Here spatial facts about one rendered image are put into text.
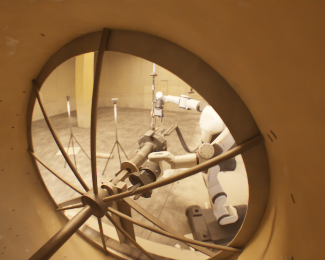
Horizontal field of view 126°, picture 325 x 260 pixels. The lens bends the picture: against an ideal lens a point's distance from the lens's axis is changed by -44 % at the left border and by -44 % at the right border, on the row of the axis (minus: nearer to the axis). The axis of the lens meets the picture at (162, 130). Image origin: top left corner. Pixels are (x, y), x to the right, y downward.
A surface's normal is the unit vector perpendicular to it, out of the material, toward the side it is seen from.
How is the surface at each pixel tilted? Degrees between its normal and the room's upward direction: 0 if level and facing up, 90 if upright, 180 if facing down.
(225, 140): 53
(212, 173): 90
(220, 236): 0
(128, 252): 0
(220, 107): 90
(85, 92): 90
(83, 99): 90
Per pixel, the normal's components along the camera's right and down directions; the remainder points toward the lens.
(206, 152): -0.15, -0.36
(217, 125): -0.57, 0.10
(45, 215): 0.82, -0.41
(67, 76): 0.95, 0.11
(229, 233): 0.03, -0.96
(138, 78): -0.30, 0.27
